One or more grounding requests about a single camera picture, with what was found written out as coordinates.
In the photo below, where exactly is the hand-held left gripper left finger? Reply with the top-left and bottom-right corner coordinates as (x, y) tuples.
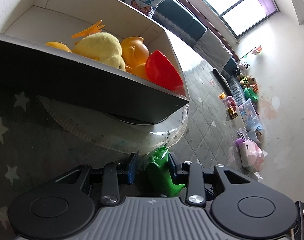
(51, 151), (140, 206)

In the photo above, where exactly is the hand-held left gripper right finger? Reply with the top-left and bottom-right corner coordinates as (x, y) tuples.
(167, 152), (259, 207)

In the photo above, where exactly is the green plastic toy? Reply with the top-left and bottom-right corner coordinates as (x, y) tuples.
(145, 146), (186, 197)

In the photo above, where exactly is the red half apple toy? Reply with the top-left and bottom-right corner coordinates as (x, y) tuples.
(145, 50), (184, 90)

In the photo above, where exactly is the grey cardboard box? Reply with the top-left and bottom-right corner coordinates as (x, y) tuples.
(0, 0), (191, 125)

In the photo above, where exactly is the yellow plush duck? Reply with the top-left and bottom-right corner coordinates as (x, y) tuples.
(72, 32), (126, 72)

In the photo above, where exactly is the plastic bag of pink items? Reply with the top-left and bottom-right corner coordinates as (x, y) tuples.
(238, 140), (268, 172)

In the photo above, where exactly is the yellow toy truck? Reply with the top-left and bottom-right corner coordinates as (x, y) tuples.
(225, 107), (238, 119)

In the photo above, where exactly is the pink toy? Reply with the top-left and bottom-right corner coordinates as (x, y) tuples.
(223, 95), (238, 109)

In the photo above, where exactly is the clear plastic storage box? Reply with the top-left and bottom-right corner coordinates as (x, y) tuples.
(238, 99), (264, 133)

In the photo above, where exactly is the green plastic bowl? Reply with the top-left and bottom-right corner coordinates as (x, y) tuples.
(244, 87), (259, 102)

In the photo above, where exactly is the brown plush toy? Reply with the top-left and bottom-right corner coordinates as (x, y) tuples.
(239, 75), (257, 88)

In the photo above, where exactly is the quilted star table cover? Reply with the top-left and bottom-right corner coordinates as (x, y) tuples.
(0, 27), (257, 230)

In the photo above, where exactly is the black and white plush toy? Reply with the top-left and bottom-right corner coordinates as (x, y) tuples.
(238, 62), (251, 75)

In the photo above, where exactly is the grey cushion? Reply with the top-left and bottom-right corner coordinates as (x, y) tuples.
(193, 29), (233, 73)

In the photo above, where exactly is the colourful pinwheel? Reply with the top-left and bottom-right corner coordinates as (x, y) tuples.
(238, 45), (263, 60)

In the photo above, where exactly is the window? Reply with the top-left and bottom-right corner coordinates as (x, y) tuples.
(179, 0), (279, 39)

